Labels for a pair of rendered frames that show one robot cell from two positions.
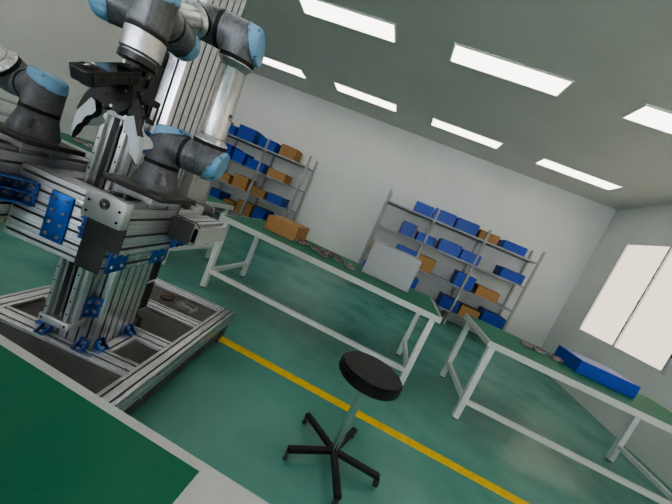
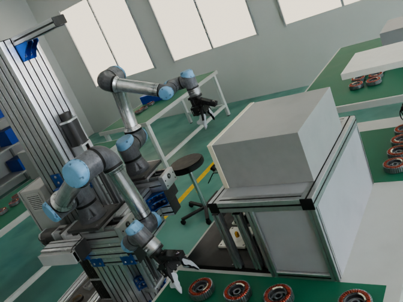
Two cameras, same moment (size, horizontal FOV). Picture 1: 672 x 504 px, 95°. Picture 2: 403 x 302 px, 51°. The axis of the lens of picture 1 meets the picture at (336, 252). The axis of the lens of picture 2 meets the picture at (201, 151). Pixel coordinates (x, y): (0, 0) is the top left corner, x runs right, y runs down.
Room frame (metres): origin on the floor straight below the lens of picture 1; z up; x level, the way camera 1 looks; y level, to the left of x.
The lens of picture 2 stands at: (-0.50, 2.67, 1.85)
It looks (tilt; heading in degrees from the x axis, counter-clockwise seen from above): 19 degrees down; 300
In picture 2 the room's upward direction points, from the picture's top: 23 degrees counter-clockwise
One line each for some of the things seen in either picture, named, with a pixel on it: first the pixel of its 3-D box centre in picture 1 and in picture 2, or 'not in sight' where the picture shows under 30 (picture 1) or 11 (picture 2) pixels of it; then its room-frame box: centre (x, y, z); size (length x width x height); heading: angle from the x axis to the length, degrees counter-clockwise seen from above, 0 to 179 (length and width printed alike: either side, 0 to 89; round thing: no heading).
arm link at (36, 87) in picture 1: (44, 90); (78, 191); (1.13, 1.21, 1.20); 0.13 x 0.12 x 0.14; 76
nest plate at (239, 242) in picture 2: not in sight; (238, 236); (0.38, 1.16, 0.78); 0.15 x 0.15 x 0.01; 81
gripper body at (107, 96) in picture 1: (132, 88); (198, 104); (0.65, 0.52, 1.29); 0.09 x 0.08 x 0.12; 179
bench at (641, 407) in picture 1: (557, 407); (171, 122); (2.74, -2.44, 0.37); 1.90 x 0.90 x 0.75; 81
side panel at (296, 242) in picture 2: not in sight; (292, 244); (0.02, 1.42, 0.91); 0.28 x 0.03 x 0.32; 171
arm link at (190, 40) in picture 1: (170, 32); (173, 85); (0.74, 0.55, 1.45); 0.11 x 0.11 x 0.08; 7
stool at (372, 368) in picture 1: (354, 417); (198, 185); (1.49, -0.43, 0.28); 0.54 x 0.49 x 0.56; 171
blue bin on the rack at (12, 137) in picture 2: (462, 280); (10, 135); (6.13, -2.53, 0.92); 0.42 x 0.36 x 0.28; 170
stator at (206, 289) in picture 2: not in sight; (201, 289); (0.46, 1.49, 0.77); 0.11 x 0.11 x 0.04
